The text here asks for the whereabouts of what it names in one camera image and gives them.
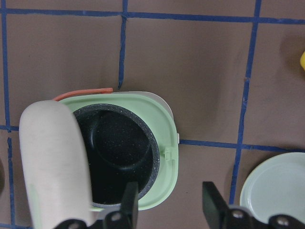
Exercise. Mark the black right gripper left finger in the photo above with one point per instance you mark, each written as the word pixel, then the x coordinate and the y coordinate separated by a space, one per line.
pixel 129 207

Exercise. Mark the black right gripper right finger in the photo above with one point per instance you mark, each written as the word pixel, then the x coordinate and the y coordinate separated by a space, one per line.
pixel 214 206

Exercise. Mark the cream and orange rice cooker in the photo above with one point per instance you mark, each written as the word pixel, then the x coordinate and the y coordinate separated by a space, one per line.
pixel 80 151

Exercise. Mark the far light green plate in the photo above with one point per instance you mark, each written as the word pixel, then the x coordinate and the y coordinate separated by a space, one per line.
pixel 276 186

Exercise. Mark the brown paper table mat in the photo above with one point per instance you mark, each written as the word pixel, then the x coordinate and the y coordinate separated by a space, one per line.
pixel 229 70

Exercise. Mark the yellow lemon toy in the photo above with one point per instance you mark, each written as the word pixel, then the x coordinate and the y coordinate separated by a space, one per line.
pixel 302 61

